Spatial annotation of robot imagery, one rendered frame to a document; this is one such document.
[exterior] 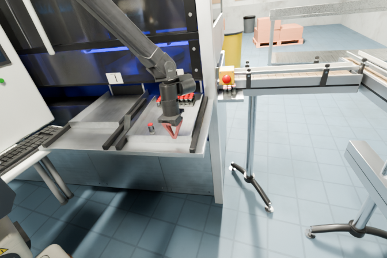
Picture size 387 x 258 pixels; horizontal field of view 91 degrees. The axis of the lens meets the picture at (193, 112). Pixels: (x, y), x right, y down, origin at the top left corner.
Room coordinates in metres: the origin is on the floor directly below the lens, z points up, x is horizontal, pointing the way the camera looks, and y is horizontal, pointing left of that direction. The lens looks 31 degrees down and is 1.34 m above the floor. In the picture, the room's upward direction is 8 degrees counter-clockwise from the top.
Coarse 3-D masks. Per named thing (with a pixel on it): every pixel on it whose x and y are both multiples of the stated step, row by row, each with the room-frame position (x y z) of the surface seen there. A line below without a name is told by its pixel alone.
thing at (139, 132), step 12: (156, 108) 0.86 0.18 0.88; (192, 108) 0.81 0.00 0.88; (144, 120) 0.76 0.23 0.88; (156, 120) 0.74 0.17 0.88; (192, 120) 0.70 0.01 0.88; (132, 132) 0.65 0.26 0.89; (144, 132) 0.66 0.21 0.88; (156, 132) 0.65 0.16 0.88; (168, 132) 0.64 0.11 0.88; (180, 132) 0.63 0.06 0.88; (192, 132) 0.58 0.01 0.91
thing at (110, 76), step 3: (108, 75) 1.01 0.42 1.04; (111, 75) 1.01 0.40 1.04; (114, 75) 1.00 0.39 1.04; (117, 75) 1.00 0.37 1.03; (120, 75) 0.99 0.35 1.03; (108, 78) 1.01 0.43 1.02; (111, 78) 1.01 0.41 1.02; (114, 78) 1.00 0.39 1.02; (117, 78) 1.00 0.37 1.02; (120, 78) 1.00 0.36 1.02; (111, 81) 1.01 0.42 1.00; (114, 81) 1.01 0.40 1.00; (117, 81) 1.00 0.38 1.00; (120, 81) 1.00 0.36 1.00
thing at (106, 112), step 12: (108, 96) 1.09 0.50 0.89; (120, 96) 1.08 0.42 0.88; (132, 96) 1.05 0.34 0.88; (144, 96) 0.99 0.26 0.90; (96, 108) 0.96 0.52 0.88; (108, 108) 0.93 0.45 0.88; (120, 108) 0.91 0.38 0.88; (132, 108) 0.85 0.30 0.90; (72, 120) 0.80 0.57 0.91; (84, 120) 0.84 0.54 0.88; (96, 120) 0.82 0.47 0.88; (108, 120) 0.80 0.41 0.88; (120, 120) 0.74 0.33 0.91
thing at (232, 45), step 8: (224, 32) 3.69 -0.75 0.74; (232, 32) 3.58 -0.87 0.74; (240, 32) 3.57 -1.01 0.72; (224, 40) 3.58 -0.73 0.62; (232, 40) 3.53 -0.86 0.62; (240, 40) 3.59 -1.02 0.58; (224, 48) 3.59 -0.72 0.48; (232, 48) 3.53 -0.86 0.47; (240, 48) 3.61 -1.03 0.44; (232, 56) 3.54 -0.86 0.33; (240, 56) 3.63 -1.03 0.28; (232, 64) 3.55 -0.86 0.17; (240, 64) 3.66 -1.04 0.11
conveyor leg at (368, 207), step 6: (384, 168) 0.55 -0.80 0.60; (384, 174) 0.54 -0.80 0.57; (366, 198) 0.55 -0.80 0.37; (366, 204) 0.54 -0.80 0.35; (372, 204) 0.52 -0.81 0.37; (360, 210) 0.55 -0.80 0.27; (366, 210) 0.53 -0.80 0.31; (372, 210) 0.52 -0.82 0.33; (360, 216) 0.54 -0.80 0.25; (366, 216) 0.52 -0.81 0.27; (354, 222) 0.55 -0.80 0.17; (360, 222) 0.53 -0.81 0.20; (366, 222) 0.52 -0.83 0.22; (360, 228) 0.52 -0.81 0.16
